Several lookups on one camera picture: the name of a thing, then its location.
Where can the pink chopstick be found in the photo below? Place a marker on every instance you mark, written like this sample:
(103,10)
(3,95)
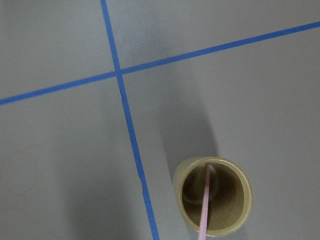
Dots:
(202,233)

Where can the yellow-brown cylindrical cup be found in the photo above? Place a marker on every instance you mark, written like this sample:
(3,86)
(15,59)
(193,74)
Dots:
(230,194)

